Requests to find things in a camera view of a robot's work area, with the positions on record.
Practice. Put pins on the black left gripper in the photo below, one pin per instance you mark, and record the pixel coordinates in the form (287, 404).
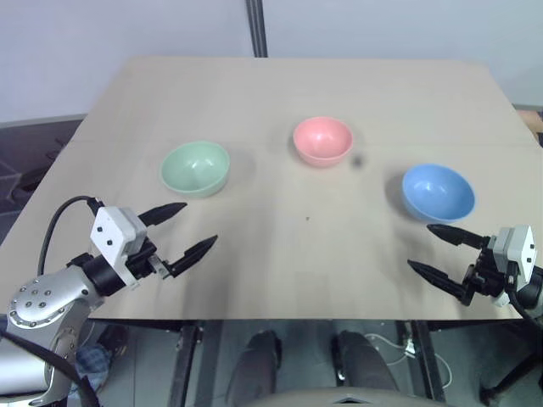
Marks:
(142, 259)

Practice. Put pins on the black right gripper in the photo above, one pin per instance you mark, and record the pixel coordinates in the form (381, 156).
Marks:
(485, 275)

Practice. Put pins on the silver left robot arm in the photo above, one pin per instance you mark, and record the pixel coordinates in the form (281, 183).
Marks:
(46, 297)

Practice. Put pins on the green bowl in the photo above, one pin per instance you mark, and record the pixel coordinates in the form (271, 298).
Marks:
(195, 169)

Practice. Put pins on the blue bowl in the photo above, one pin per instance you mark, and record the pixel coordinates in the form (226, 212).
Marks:
(438, 194)

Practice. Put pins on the dark rounded shape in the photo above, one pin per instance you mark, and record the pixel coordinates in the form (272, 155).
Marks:
(362, 362)
(256, 366)

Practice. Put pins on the blue checked cloth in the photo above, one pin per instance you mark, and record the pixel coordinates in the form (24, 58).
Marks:
(94, 360)

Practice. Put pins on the brown cardboard box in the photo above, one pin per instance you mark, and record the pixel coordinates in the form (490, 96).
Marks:
(535, 123)

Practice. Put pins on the red bowl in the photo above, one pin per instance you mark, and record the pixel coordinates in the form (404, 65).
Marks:
(322, 142)

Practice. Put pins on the grey robot torso edge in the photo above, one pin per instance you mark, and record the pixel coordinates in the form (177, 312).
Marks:
(348, 396)

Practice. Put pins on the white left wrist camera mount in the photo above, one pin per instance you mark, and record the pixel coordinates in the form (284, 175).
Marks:
(112, 231)

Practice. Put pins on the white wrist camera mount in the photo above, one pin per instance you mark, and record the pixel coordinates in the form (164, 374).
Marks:
(112, 231)
(519, 248)

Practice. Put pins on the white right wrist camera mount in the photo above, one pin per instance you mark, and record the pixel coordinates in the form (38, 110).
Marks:
(519, 248)

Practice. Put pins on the black table frame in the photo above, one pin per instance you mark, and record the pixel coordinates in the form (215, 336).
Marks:
(424, 352)

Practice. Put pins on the black upright post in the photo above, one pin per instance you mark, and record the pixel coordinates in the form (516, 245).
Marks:
(256, 27)

